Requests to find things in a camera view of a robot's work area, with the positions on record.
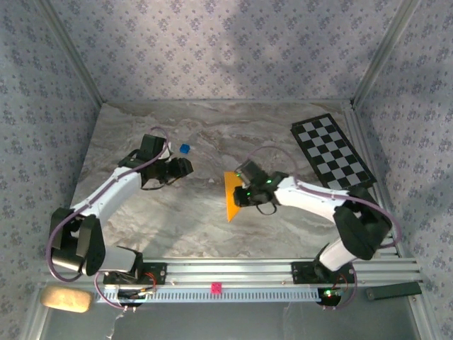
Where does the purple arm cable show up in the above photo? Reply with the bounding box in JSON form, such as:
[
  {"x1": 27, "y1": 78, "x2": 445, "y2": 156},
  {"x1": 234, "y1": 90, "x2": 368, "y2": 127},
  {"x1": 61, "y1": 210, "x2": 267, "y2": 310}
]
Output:
[
  {"x1": 246, "y1": 146, "x2": 403, "y2": 312},
  {"x1": 47, "y1": 126, "x2": 171, "y2": 313}
]

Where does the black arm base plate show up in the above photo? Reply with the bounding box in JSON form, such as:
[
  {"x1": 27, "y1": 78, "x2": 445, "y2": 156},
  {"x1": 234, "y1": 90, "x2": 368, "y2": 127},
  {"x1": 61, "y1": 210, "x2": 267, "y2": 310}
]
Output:
[
  {"x1": 103, "y1": 262, "x2": 168, "y2": 285},
  {"x1": 291, "y1": 261, "x2": 357, "y2": 285}
]

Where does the long aluminium mounting rail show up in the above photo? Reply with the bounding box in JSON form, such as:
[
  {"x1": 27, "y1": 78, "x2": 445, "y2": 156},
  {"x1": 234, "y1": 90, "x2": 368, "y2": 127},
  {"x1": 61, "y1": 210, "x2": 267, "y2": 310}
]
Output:
[{"x1": 37, "y1": 257, "x2": 424, "y2": 288}]

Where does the black white checkerboard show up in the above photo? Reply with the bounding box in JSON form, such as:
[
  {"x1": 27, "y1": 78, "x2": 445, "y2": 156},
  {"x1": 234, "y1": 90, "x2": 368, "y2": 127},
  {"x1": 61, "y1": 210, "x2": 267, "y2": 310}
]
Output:
[{"x1": 289, "y1": 113, "x2": 378, "y2": 191}]

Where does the aluminium frame post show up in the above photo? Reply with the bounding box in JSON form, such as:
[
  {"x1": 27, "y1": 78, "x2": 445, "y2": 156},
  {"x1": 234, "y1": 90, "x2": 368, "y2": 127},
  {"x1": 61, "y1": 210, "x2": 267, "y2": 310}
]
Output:
[
  {"x1": 37, "y1": 0, "x2": 107, "y2": 106},
  {"x1": 351, "y1": 0, "x2": 423, "y2": 107}
]

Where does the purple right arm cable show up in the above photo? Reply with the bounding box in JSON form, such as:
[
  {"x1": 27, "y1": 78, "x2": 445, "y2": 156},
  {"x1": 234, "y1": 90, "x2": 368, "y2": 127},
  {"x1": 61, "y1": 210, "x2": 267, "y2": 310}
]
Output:
[{"x1": 246, "y1": 146, "x2": 403, "y2": 312}]

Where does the white slotted cable duct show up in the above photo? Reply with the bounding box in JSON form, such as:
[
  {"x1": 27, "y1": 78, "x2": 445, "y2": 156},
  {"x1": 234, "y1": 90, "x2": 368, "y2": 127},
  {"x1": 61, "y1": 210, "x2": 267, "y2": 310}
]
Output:
[{"x1": 94, "y1": 286, "x2": 321, "y2": 304}]

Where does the small circuit board with wires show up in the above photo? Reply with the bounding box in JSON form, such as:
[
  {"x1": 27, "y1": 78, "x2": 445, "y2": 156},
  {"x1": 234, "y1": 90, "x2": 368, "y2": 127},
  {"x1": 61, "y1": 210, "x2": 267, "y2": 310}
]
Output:
[
  {"x1": 317, "y1": 287, "x2": 346, "y2": 301},
  {"x1": 117, "y1": 288, "x2": 157, "y2": 302}
]

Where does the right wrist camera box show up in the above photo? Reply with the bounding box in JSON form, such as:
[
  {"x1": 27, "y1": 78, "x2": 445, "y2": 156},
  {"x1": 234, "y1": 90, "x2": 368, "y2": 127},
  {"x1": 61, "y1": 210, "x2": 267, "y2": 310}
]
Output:
[{"x1": 236, "y1": 159, "x2": 263, "y2": 187}]

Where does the orange paper sheet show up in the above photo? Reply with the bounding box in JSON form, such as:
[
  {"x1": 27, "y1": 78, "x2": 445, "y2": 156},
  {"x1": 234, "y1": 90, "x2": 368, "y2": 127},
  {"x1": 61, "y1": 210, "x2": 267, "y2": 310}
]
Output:
[{"x1": 223, "y1": 171, "x2": 248, "y2": 223}]

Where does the tan sponge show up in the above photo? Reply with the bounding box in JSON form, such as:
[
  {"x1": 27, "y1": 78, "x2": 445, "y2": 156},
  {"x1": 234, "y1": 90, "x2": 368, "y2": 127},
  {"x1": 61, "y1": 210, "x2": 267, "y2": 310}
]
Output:
[{"x1": 40, "y1": 285, "x2": 93, "y2": 314}]

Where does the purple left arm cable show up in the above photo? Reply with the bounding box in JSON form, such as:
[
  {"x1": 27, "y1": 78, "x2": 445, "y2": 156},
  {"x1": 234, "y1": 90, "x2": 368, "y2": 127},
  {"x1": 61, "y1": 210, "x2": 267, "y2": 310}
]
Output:
[{"x1": 47, "y1": 126, "x2": 171, "y2": 313}]

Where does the black flat bar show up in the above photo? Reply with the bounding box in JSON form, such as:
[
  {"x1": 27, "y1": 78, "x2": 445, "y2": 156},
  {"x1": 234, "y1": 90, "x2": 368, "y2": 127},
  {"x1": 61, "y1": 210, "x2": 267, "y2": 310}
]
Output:
[{"x1": 365, "y1": 282, "x2": 423, "y2": 302}]

